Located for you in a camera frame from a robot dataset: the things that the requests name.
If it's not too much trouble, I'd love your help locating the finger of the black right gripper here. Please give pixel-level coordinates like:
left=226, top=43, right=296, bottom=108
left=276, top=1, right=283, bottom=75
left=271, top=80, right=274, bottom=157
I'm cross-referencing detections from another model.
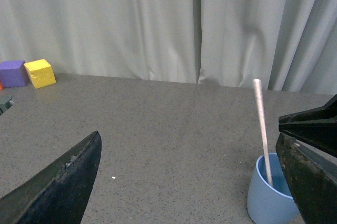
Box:
left=276, top=133, right=336, bottom=223

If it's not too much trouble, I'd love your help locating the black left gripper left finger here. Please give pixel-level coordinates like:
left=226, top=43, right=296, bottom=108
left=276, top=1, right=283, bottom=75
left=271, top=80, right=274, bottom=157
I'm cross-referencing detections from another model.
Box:
left=1, top=131, right=102, bottom=223

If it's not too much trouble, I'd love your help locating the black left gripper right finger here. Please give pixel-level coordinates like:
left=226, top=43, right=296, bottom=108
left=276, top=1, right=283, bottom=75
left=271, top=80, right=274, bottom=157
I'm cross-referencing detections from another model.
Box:
left=279, top=96, right=336, bottom=157

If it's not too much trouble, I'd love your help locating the white chopstick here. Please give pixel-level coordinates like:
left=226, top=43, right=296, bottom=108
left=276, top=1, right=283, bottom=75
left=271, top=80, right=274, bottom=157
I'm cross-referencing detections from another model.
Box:
left=253, top=79, right=273, bottom=187

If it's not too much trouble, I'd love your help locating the light blue cup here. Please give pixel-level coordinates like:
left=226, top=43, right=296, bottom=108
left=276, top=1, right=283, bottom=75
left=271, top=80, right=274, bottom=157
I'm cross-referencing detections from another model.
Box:
left=247, top=153, right=300, bottom=223

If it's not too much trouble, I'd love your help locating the dark green object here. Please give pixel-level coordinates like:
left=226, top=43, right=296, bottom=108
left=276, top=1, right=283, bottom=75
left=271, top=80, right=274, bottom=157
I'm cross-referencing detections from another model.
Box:
left=0, top=95, right=13, bottom=115

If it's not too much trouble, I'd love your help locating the yellow foam cube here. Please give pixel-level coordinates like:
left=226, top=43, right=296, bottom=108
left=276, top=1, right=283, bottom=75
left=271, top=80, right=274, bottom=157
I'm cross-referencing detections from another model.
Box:
left=24, top=59, right=56, bottom=89

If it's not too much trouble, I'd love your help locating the purple foam cube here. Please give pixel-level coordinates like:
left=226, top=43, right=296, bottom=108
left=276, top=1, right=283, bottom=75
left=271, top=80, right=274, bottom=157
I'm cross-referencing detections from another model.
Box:
left=1, top=60, right=29, bottom=88

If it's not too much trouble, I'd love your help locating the grey curtain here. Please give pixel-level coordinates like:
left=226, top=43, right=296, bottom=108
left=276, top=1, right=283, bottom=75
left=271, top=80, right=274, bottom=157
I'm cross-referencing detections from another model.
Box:
left=1, top=0, right=336, bottom=95

